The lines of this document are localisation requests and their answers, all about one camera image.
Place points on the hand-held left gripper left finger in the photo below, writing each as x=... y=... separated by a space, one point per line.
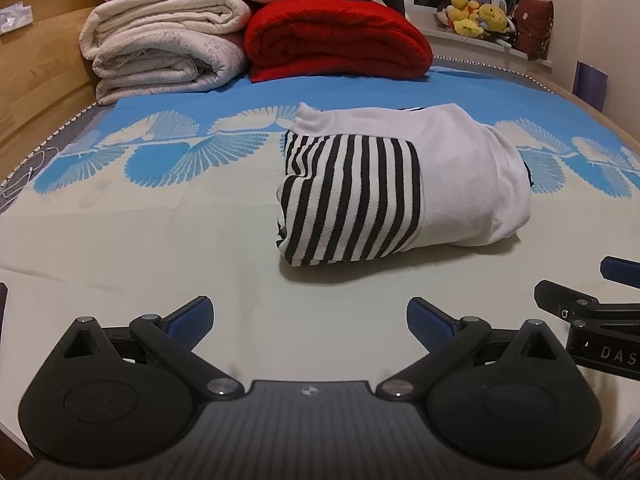
x=192 y=320

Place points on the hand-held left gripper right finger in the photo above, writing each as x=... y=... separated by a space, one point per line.
x=430 y=325

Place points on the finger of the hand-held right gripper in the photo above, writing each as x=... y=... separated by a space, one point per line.
x=565 y=305
x=622 y=270

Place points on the black and white striped top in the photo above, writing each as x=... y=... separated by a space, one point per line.
x=450 y=175

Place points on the blue patterned bed sheet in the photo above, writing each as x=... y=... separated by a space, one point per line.
x=125 y=240

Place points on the purple bag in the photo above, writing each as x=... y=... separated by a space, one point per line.
x=590 y=85

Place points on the pale speckled folded quilt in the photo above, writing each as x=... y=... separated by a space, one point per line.
x=165 y=70

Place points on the dark red cushion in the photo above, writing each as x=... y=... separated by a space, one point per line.
x=532 y=27

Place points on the white window sill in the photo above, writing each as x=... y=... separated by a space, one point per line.
x=475 y=47

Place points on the wooden headboard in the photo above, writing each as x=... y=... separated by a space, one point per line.
x=35 y=90

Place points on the yellow round plush toy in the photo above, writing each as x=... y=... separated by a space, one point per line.
x=492 y=19

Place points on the cream folded quilt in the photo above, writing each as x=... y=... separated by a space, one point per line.
x=165 y=25

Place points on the yellow plush bear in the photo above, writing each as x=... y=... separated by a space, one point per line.
x=462 y=17

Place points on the red folded blanket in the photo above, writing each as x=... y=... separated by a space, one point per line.
x=335 y=40

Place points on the tissue pack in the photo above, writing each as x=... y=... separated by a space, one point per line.
x=15 y=19

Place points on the wooden bed frame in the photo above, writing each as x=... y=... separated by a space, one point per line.
x=590 y=110

